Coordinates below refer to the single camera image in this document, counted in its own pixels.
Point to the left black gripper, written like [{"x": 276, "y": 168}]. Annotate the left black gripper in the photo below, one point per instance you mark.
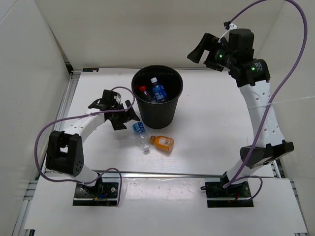
[{"x": 127, "y": 115}]

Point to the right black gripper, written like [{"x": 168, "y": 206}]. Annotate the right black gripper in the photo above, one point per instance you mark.
[{"x": 206, "y": 44}]

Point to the red cap water bottle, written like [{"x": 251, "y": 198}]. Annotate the red cap water bottle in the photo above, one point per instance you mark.
[{"x": 145, "y": 95}]

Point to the blue cap water bottle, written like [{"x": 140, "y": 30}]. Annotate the blue cap water bottle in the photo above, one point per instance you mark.
[{"x": 158, "y": 91}]

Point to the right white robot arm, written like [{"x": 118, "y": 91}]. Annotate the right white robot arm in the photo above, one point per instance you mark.
[{"x": 253, "y": 81}]

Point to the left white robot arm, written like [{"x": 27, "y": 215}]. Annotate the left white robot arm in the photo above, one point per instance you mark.
[{"x": 65, "y": 148}]

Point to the black plastic waste bin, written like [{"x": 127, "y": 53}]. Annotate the black plastic waste bin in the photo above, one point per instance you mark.
[{"x": 157, "y": 115}]

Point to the tall white cap water bottle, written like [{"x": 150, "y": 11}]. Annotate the tall white cap water bottle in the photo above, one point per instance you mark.
[{"x": 142, "y": 136}]

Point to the orange juice bottle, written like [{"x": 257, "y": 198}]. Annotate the orange juice bottle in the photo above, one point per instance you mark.
[{"x": 162, "y": 142}]

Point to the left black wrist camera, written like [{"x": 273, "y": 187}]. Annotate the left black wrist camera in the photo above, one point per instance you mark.
[{"x": 110, "y": 98}]

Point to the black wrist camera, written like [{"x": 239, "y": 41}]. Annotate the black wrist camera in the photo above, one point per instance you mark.
[
  {"x": 110, "y": 98},
  {"x": 240, "y": 40}
]

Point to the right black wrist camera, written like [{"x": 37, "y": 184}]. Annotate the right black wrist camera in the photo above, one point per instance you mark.
[{"x": 240, "y": 40}]

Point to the aluminium table frame rail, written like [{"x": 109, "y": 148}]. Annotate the aluminium table frame rail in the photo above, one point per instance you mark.
[{"x": 132, "y": 173}]

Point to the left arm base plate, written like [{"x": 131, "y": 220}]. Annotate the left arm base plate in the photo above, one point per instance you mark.
[{"x": 103, "y": 194}]

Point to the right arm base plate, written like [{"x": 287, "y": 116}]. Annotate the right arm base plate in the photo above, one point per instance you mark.
[{"x": 234, "y": 196}]

